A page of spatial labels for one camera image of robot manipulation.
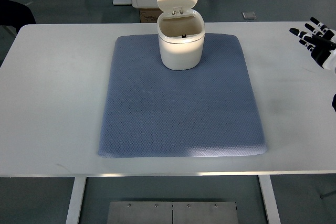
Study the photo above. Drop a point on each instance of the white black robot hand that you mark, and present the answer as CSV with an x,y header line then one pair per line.
x,y
319,41

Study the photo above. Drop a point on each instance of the white trash bin open lid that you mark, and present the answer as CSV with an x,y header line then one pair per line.
x,y
181,33

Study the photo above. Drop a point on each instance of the small grey floor plate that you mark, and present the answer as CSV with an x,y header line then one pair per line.
x,y
249,15

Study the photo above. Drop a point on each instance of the right white table leg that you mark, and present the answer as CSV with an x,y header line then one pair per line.
x,y
269,200

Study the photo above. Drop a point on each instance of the white table leg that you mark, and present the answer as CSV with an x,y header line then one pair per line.
x,y
269,200
76,199

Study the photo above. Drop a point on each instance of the cardboard box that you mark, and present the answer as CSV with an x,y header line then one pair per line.
x,y
149,15

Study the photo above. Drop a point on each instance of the blue textured mat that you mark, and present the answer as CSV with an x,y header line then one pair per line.
x,y
207,111

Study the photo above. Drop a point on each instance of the left white table leg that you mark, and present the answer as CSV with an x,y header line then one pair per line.
x,y
76,199

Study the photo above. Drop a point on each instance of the metal base plate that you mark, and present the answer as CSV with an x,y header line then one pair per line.
x,y
172,212

